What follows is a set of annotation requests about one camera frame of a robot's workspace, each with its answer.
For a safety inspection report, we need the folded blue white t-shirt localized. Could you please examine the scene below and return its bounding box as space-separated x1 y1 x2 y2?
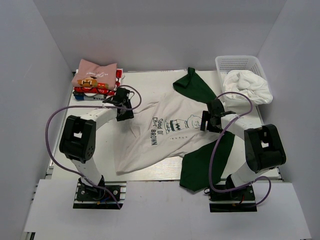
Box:
72 91 115 101

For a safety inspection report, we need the white plastic basket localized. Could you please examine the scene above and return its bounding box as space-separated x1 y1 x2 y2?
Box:
215 55 267 107

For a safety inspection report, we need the folded red t-shirt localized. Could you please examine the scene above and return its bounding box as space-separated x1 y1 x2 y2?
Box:
72 67 124 97

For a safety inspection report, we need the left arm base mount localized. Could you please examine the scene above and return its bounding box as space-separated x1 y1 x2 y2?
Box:
73 182 127 210

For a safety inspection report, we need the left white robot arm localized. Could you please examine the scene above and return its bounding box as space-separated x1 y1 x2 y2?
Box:
59 87 134 200

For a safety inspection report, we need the folded pink t-shirt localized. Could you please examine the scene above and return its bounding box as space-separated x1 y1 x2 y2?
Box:
71 59 118 90

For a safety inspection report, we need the white and green raglan t-shirt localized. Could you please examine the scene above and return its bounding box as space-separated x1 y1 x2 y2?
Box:
114 67 235 192

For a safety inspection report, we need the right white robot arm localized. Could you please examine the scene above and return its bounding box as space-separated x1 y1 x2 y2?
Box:
200 98 287 200

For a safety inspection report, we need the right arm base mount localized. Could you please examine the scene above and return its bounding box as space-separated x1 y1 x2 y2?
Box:
203 186 257 213

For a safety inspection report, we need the crumpled white t-shirt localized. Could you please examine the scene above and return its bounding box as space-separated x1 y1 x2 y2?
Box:
222 70 273 105

